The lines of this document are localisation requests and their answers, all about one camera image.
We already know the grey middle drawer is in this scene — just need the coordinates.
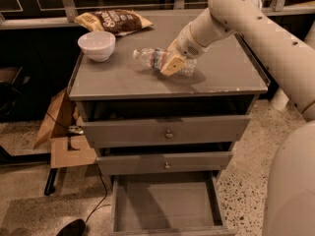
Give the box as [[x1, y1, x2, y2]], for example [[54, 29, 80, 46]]
[[96, 143, 232, 175]]

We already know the black round floor object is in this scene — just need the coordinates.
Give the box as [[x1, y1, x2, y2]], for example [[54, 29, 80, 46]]
[[56, 218, 87, 236]]

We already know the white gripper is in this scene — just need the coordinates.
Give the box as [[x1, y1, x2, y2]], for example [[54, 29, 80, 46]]
[[160, 21, 211, 77]]

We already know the brown yellow chip bag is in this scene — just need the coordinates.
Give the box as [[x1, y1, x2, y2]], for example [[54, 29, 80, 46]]
[[75, 9, 153, 36]]

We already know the clear plastic water bottle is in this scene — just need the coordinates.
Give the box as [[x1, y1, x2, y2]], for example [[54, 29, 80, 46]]
[[133, 47, 197, 77]]

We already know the black metal leg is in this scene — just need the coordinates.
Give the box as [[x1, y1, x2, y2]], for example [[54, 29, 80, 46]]
[[44, 168, 57, 196]]

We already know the grey top drawer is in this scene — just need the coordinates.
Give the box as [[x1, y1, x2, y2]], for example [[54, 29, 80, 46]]
[[77, 94, 254, 148]]

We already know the grey drawer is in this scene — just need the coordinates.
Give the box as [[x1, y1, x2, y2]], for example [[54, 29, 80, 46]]
[[109, 172, 236, 236], [77, 94, 254, 148], [96, 143, 232, 175]]

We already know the brown cardboard box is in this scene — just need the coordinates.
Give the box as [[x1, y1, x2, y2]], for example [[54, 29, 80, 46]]
[[33, 88, 96, 168]]

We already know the grey bottom drawer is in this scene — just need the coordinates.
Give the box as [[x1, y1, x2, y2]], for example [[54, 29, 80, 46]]
[[109, 172, 236, 236]]

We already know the black power cable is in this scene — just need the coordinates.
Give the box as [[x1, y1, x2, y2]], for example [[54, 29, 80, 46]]
[[45, 111, 109, 229]]

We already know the brass top drawer knob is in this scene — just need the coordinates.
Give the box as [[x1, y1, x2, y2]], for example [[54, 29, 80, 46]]
[[164, 130, 173, 139]]

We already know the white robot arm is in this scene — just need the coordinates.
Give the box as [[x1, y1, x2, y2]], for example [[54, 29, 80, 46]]
[[161, 0, 315, 236]]

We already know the grey wooden drawer cabinet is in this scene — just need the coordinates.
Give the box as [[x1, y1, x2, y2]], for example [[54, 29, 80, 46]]
[[67, 9, 271, 236]]

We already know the white ceramic bowl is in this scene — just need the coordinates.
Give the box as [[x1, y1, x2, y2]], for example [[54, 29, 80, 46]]
[[78, 31, 116, 62]]

